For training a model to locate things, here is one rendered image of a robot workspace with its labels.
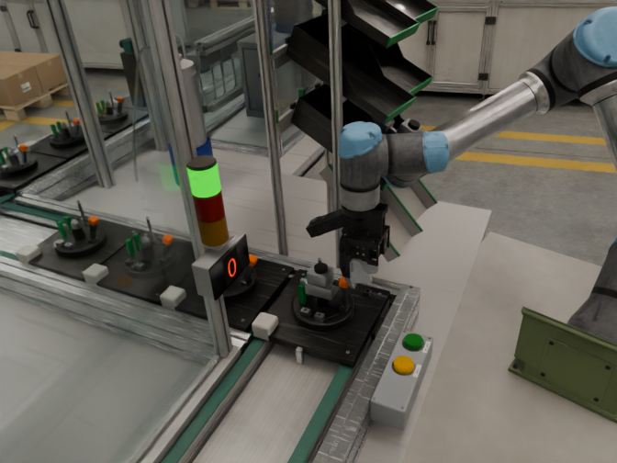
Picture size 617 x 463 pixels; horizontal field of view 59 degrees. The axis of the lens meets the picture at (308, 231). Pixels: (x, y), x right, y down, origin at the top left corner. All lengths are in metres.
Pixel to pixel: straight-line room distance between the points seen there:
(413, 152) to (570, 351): 0.52
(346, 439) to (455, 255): 0.76
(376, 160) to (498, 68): 4.22
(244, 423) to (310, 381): 0.16
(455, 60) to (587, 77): 4.04
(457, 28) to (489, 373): 4.05
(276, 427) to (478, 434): 0.40
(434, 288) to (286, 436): 0.61
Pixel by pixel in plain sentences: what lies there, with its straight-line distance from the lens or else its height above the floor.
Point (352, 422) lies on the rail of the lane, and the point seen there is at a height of 0.96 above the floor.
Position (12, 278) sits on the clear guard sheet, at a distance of 0.74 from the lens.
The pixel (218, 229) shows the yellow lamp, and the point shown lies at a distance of 0.96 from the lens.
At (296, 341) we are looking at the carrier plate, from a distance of 1.18.
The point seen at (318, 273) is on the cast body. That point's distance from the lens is 1.16.
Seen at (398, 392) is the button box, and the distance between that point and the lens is 1.10.
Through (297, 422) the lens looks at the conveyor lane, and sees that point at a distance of 1.12.
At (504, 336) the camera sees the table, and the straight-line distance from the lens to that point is 1.39.
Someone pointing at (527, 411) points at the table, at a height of 0.86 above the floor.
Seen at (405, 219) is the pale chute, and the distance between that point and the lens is 1.43.
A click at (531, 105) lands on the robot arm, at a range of 1.20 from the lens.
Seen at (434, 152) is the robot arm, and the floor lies 1.38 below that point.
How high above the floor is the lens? 1.81
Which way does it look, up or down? 34 degrees down
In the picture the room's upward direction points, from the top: 4 degrees counter-clockwise
